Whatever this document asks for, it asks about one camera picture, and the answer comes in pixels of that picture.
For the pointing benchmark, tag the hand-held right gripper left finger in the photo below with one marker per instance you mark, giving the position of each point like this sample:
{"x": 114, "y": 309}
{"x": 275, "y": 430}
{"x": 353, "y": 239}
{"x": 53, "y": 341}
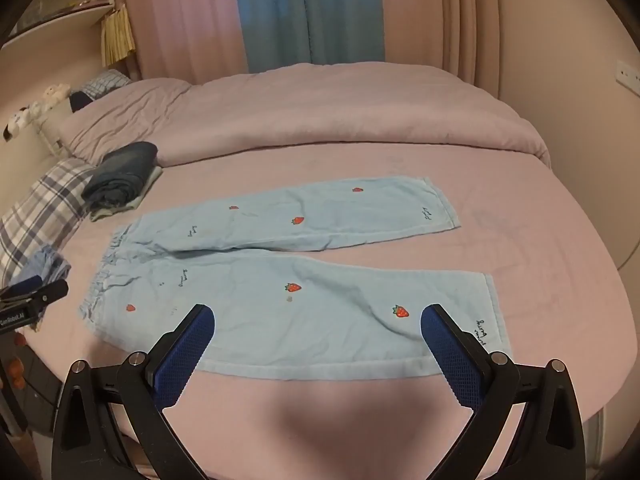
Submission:
{"x": 187, "y": 355}

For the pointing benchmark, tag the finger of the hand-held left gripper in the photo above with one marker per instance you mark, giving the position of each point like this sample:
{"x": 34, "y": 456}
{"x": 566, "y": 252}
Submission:
{"x": 42, "y": 295}
{"x": 25, "y": 283}

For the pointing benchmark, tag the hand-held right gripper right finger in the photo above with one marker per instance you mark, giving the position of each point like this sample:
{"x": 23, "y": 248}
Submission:
{"x": 450, "y": 355}

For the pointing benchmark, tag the light blue strawberry pants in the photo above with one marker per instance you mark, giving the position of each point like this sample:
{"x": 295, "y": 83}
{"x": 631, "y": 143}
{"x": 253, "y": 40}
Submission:
{"x": 300, "y": 320}

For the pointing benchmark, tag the light blue striped cloth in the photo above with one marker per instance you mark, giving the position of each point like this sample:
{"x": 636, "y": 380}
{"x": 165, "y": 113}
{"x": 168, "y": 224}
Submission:
{"x": 47, "y": 262}

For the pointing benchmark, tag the plaid pillow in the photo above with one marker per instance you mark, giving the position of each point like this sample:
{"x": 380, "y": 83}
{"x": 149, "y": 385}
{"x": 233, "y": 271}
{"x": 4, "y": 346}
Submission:
{"x": 45, "y": 200}
{"x": 102, "y": 82}

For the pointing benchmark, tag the dark grey shoe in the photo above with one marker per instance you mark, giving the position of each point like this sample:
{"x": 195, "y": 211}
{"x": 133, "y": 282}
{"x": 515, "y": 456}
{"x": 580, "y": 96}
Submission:
{"x": 122, "y": 170}

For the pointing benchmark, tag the white plush toy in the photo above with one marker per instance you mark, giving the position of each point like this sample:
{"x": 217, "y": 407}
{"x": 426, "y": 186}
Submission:
{"x": 55, "y": 92}
{"x": 17, "y": 122}

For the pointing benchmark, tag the white shelf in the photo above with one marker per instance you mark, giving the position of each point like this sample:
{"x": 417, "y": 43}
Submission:
{"x": 50, "y": 25}

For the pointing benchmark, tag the yellow fringed cloth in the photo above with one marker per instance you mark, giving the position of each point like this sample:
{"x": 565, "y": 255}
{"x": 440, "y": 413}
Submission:
{"x": 119, "y": 35}

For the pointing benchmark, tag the pink duvet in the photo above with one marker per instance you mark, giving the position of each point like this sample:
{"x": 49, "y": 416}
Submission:
{"x": 325, "y": 110}

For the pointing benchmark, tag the pink curtain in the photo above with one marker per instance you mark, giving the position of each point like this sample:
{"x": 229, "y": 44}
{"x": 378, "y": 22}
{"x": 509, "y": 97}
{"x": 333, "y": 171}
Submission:
{"x": 185, "y": 20}
{"x": 430, "y": 10}

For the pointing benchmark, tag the blue curtain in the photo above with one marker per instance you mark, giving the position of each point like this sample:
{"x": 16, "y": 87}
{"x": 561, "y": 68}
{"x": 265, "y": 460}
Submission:
{"x": 300, "y": 10}

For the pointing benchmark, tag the white wall socket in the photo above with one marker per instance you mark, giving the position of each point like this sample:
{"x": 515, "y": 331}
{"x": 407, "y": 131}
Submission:
{"x": 627, "y": 76}

